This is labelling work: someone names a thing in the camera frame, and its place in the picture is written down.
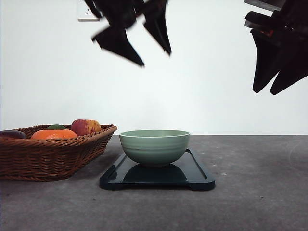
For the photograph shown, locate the brown wicker basket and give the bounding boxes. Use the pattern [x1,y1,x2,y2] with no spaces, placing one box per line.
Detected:
[0,124,117,181]

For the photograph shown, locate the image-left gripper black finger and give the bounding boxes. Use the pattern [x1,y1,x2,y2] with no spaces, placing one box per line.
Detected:
[92,26,145,67]
[143,0,172,55]

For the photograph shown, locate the black image-left gripper body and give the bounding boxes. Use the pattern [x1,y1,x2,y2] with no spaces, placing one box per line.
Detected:
[83,0,169,29]

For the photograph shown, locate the red yellow apple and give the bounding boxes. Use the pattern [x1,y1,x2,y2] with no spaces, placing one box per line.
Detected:
[70,119,102,136]

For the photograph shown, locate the black image-right gripper body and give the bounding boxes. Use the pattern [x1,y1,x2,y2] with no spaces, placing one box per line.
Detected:
[251,0,308,63]

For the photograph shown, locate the green ceramic bowl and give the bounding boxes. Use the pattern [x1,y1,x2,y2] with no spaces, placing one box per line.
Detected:
[119,129,190,166]

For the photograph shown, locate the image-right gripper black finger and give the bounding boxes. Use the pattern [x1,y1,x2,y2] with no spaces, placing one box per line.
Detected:
[270,43,308,95]
[251,31,282,93]

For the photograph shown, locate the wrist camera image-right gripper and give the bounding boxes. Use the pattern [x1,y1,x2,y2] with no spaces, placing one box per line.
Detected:
[244,0,285,30]

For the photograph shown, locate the dark purple fruit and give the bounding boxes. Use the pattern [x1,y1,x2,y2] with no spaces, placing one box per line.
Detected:
[0,130,26,139]

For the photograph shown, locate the dark blue rectangular tray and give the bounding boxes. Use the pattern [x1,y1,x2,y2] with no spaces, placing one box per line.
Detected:
[100,149,216,191]

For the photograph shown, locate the dark green fruit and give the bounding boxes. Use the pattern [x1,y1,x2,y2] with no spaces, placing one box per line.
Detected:
[46,124,66,129]

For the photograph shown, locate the orange tangerine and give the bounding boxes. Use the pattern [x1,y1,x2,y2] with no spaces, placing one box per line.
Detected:
[31,129,78,139]

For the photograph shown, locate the white wall socket left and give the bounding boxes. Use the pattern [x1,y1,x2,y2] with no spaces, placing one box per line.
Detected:
[77,0,101,23]

